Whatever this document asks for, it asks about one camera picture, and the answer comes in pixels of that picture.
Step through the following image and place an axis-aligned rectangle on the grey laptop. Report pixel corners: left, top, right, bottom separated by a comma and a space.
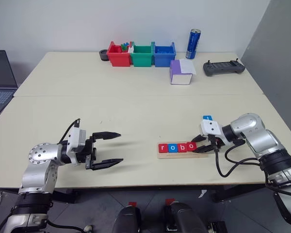
0, 50, 18, 126

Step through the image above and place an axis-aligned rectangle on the dark rounded shape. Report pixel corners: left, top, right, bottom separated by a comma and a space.
111, 205, 143, 233
163, 202, 210, 233

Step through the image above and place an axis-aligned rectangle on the purple and white box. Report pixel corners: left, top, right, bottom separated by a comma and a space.
169, 59, 194, 86

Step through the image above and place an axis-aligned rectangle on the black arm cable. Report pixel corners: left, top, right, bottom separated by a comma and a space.
207, 134, 265, 178
58, 118, 81, 147

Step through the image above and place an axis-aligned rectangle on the black round holder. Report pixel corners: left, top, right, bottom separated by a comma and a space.
99, 49, 111, 62

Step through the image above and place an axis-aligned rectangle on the wooden letter tray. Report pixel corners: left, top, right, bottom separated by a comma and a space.
157, 142, 209, 160

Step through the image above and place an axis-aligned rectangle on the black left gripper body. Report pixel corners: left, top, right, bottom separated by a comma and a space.
83, 135, 97, 170

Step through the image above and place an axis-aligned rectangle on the green plastic bin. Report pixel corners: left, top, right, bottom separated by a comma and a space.
130, 41, 153, 68

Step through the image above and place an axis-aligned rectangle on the black floor box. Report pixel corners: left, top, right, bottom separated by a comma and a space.
207, 220, 228, 233

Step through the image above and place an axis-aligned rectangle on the red plastic bin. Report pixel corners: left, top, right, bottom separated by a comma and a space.
107, 41, 132, 67

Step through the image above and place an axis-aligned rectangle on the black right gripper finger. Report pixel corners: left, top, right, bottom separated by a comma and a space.
191, 134, 207, 144
191, 144, 214, 154

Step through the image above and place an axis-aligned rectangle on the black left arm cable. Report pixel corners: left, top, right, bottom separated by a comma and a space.
58, 118, 81, 147

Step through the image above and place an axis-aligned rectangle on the blue plastic bin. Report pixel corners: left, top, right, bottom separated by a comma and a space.
152, 41, 177, 68

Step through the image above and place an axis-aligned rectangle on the white paper sheet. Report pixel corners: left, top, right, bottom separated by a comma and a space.
179, 58, 197, 75

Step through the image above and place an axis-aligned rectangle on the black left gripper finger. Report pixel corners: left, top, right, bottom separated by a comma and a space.
92, 131, 122, 143
90, 158, 125, 171

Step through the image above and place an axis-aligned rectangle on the blue drink can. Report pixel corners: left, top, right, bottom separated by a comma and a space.
185, 28, 202, 60

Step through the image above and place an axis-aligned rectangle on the grey handheld controller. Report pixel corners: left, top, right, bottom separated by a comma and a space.
203, 59, 246, 77

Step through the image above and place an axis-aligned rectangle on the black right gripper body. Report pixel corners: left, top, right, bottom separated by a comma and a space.
203, 134, 226, 150

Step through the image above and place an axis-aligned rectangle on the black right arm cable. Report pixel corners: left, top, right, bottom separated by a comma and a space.
207, 134, 265, 178

